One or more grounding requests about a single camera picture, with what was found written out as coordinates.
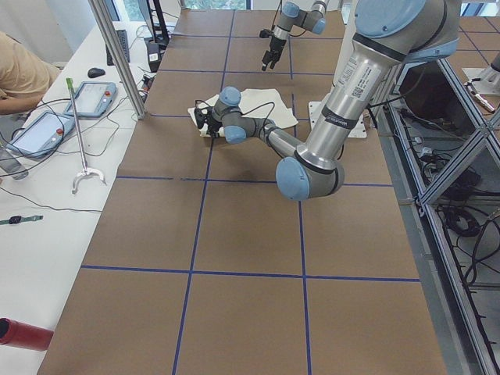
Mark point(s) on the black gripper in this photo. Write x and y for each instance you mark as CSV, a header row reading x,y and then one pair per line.
x,y
213,126
273,48

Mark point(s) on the cream long sleeve cat shirt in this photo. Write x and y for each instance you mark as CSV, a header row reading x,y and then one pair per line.
x,y
255,103

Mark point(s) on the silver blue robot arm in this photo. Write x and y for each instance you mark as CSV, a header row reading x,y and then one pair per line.
x,y
289,14
387,33

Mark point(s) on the far blue teach pendant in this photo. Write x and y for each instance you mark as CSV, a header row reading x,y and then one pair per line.
x,y
93,98

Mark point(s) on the blue teach pendant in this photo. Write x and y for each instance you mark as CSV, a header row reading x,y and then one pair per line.
x,y
93,98
42,136

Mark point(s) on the reacher grabber tool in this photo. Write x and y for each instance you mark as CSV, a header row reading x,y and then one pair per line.
x,y
87,171

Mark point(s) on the black computer mouse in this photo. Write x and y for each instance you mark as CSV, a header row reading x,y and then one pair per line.
x,y
95,72

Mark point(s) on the black keyboard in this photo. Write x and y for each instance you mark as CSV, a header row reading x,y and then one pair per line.
x,y
123,43

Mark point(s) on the near blue teach pendant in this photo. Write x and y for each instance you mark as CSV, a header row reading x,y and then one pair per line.
x,y
42,136

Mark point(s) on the person in tan shirt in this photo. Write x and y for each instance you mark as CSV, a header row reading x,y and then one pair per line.
x,y
25,78

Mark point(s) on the red cylinder bottle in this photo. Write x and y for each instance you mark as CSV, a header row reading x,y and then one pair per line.
x,y
22,335

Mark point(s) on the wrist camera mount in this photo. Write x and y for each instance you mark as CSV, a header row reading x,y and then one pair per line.
x,y
203,117
265,33

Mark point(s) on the white pedestal column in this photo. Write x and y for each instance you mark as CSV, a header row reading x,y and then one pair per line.
x,y
359,131

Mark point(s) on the aluminium frame post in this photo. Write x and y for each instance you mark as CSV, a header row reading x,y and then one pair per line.
x,y
106,26

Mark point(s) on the aluminium frame rack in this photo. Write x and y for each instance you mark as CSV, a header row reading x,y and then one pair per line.
x,y
443,151

